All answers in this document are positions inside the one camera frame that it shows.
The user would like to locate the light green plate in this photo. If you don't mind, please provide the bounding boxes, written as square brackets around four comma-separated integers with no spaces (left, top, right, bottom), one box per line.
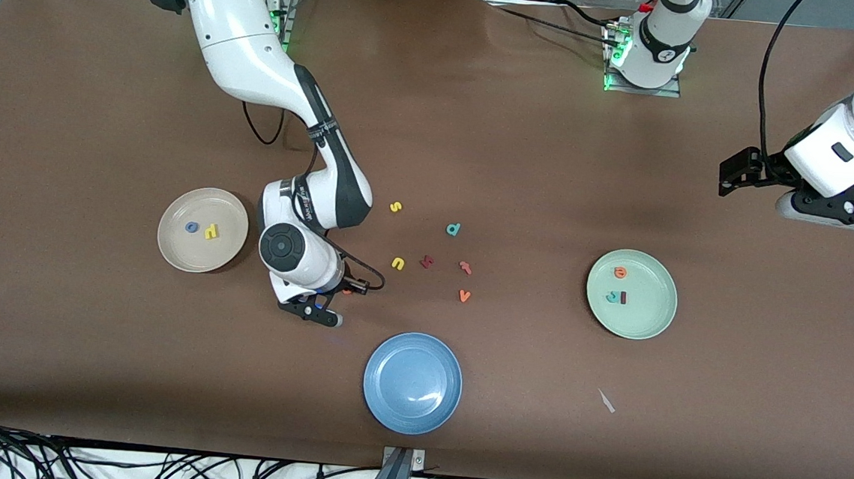
[583,247,682,343]

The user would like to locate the beige brown plate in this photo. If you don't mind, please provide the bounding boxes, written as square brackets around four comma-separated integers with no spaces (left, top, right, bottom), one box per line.
[155,184,251,277]

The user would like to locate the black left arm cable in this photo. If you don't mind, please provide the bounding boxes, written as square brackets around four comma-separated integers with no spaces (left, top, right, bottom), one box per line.
[754,0,809,157]

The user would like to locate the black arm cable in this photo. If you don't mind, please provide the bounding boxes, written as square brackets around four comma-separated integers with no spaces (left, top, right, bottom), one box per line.
[230,99,397,292]
[754,0,809,157]

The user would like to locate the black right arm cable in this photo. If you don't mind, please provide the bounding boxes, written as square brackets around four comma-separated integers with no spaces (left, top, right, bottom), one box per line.
[230,99,397,292]

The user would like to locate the black base cable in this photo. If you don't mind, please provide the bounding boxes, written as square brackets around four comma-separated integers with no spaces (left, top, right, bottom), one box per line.
[486,0,626,49]

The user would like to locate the brown table cover sheet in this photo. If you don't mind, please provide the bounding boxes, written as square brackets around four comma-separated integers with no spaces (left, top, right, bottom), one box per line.
[0,0,854,479]

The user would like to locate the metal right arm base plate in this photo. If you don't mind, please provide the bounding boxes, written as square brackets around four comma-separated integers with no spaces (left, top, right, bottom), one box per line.
[271,0,298,54]

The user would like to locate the blue plate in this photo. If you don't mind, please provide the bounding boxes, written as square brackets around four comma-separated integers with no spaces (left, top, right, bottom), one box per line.
[359,329,466,439]

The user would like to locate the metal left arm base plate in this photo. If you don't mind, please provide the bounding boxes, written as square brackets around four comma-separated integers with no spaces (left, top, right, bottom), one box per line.
[601,19,687,99]

